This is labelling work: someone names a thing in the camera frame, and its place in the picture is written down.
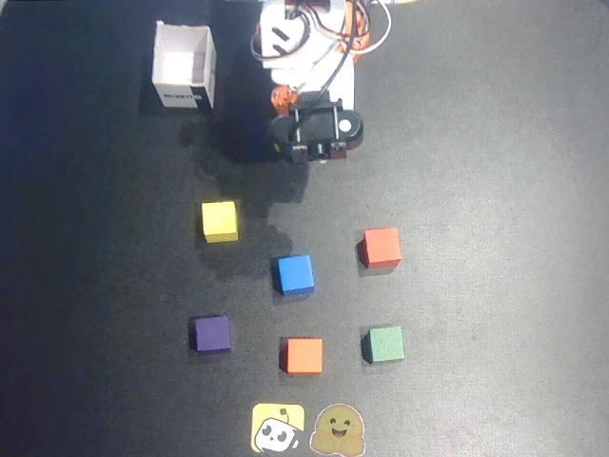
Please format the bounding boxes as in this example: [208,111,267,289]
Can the red cube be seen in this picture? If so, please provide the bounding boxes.
[357,227,403,270]

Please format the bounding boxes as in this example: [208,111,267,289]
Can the hugging face sticker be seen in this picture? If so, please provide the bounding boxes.
[308,403,367,456]

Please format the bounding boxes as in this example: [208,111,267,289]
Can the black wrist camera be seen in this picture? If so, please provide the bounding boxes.
[266,91,366,167]

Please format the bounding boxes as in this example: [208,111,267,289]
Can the white servo cable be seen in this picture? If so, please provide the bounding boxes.
[304,0,393,56]

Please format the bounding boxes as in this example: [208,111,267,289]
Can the yellow cube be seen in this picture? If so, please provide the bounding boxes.
[201,200,239,245]

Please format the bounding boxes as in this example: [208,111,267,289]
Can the green cube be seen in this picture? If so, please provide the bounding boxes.
[361,326,406,365]

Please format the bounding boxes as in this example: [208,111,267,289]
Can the orange cube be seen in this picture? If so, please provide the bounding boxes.
[279,337,324,375]

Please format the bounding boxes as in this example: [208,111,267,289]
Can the black camera cable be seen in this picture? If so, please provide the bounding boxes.
[297,0,367,120]

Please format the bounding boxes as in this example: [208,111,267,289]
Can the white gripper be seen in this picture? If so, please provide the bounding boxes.
[269,50,357,118]

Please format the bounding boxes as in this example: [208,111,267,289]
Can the purple cube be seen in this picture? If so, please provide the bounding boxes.
[189,315,233,354]

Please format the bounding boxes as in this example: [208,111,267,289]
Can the blue cube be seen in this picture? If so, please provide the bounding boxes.
[270,254,316,297]

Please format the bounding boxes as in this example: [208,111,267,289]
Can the yellow robot sticker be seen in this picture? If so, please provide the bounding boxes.
[250,403,306,454]

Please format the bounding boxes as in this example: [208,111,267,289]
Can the white cardboard box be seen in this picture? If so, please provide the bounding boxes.
[151,20,218,111]

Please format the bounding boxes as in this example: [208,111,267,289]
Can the black table mat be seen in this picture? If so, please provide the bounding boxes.
[0,0,609,457]

